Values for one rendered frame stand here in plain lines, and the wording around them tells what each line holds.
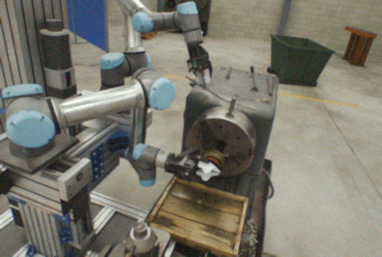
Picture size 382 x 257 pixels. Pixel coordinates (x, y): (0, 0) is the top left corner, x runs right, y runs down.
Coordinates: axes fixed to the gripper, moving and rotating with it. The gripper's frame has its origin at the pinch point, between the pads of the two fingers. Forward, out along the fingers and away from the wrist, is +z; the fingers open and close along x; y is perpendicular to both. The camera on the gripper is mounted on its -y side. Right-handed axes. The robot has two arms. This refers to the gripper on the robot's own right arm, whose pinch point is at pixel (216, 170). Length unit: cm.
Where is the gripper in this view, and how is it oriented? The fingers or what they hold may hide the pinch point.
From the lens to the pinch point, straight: 108.6
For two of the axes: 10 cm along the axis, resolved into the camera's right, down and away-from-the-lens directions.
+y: -3.1, 3.8, -8.7
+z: 9.5, 2.2, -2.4
